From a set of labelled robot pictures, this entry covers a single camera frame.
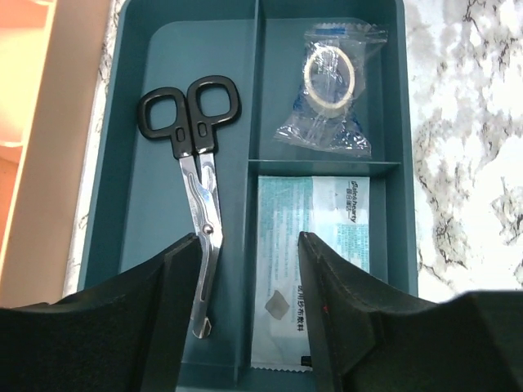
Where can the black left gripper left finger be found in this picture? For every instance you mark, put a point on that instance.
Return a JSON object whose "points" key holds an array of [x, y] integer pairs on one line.
{"points": [[125, 334]]}

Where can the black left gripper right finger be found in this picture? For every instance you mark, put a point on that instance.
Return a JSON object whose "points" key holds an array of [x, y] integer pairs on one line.
{"points": [[378, 338]]}

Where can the light blue mask packet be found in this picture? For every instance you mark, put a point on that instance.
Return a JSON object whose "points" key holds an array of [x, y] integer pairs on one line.
{"points": [[301, 220]]}

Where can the black handled scissors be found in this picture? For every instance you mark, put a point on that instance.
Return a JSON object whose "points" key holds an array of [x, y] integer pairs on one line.
{"points": [[194, 144]]}

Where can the tape roll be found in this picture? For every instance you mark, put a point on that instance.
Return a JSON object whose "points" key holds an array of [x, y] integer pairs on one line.
{"points": [[333, 79]]}

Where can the dark teal divided tray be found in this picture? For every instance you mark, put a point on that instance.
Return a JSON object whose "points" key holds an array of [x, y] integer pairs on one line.
{"points": [[138, 203]]}

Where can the orange plastic file organizer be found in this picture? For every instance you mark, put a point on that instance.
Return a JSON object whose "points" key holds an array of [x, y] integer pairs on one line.
{"points": [[50, 56]]}

